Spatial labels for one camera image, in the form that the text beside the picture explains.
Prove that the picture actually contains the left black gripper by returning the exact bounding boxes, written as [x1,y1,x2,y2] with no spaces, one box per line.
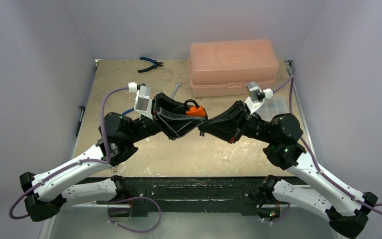
[129,95,208,144]

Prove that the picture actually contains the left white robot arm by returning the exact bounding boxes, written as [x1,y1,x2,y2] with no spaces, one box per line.
[19,89,207,222]

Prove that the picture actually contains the pink translucent plastic toolbox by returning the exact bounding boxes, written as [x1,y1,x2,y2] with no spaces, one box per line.
[188,39,280,97]

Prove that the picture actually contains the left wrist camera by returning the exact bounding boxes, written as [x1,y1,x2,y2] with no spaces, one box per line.
[128,82,153,120]

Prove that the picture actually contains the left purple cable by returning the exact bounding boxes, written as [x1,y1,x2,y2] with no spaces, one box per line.
[8,86,131,221]

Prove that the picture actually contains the clear plastic screw organizer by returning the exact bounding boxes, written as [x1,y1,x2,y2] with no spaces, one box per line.
[256,97,289,121]

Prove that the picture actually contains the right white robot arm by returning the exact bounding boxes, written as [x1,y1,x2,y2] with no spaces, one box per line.
[199,101,378,239]

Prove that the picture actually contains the black handle tool at edge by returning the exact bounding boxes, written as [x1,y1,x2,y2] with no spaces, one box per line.
[76,106,86,137]

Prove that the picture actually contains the silver open end wrench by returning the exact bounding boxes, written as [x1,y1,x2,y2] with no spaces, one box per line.
[170,82,182,99]

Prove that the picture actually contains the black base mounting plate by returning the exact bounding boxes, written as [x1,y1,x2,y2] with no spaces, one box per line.
[89,176,297,219]

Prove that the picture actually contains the orange black padlock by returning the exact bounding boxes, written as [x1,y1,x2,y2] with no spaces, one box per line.
[184,99,208,118]

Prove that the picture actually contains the blue cable lock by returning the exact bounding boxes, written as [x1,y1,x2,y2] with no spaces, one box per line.
[122,108,134,115]

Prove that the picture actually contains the blue handled pliers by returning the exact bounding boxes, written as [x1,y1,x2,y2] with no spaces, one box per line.
[137,57,164,74]

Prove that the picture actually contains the black head padlock keys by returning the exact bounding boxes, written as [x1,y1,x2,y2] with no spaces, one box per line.
[197,123,205,137]

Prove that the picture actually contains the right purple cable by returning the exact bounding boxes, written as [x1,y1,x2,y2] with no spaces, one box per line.
[272,75,382,222]

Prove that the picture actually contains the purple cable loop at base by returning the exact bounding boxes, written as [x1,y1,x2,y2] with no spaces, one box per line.
[107,193,163,234]

